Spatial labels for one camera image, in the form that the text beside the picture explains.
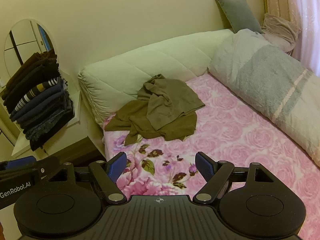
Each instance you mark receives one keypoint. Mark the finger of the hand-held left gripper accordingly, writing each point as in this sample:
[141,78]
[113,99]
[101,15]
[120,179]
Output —
[21,162]

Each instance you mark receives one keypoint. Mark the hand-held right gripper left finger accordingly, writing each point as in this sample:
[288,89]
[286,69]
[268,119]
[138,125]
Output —
[117,167]

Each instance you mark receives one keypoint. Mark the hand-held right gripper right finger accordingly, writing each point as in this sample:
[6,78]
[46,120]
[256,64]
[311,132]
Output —
[203,167]

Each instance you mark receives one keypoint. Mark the olive grey pants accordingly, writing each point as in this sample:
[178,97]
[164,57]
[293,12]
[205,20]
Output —
[170,100]

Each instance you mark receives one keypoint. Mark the stack of folded dark clothes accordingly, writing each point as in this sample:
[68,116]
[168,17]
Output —
[37,97]

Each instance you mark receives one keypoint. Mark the pink floral blanket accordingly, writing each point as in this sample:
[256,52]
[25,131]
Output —
[237,135]

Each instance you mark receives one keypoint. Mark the dark olive shirt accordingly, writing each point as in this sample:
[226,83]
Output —
[175,130]

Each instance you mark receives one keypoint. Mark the grey and pink duvet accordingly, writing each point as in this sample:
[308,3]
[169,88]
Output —
[262,80]

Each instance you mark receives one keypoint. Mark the pale green quilted blanket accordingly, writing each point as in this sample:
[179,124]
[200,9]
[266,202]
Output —
[150,60]

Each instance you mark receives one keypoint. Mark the grey pillow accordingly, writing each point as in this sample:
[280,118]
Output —
[237,15]

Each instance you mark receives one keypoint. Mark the mauve crumpled cloth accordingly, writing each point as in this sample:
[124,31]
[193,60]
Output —
[280,30]

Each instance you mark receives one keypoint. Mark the pink and white curtain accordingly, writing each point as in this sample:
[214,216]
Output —
[307,30]

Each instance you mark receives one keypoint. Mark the white bed frame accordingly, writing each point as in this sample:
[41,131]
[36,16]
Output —
[93,132]

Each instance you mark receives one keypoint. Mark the oval wall mirror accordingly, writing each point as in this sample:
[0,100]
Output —
[25,40]

